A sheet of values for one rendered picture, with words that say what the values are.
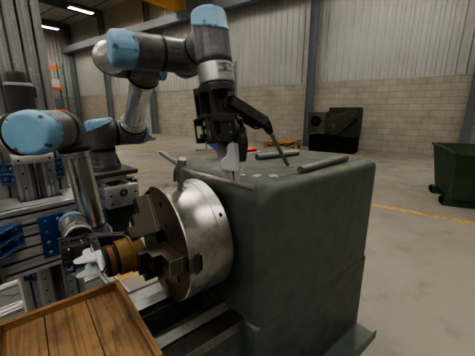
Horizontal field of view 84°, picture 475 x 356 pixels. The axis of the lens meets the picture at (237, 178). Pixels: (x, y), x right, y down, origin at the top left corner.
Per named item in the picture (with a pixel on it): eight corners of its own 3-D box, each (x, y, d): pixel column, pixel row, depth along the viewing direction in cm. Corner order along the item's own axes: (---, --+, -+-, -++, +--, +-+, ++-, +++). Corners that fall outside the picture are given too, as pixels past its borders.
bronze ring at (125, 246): (134, 227, 71) (96, 237, 65) (147, 240, 64) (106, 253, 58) (138, 257, 73) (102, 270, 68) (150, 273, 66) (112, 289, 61)
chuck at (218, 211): (175, 241, 96) (179, 162, 83) (225, 305, 75) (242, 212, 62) (166, 244, 94) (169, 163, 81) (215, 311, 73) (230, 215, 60)
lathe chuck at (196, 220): (166, 244, 94) (169, 163, 81) (215, 311, 73) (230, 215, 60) (141, 253, 89) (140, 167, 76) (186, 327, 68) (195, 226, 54)
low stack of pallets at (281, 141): (278, 150, 961) (279, 138, 950) (301, 152, 916) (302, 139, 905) (262, 155, 860) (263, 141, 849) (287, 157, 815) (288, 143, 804)
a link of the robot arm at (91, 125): (85, 147, 123) (80, 117, 119) (116, 145, 130) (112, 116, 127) (88, 150, 113) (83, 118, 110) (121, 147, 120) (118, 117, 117)
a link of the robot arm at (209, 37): (213, 25, 61) (233, 4, 54) (220, 73, 62) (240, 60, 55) (181, 19, 56) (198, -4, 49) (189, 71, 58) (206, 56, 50)
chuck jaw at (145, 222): (166, 230, 76) (155, 191, 78) (172, 227, 72) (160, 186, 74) (126, 241, 69) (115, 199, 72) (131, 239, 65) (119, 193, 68)
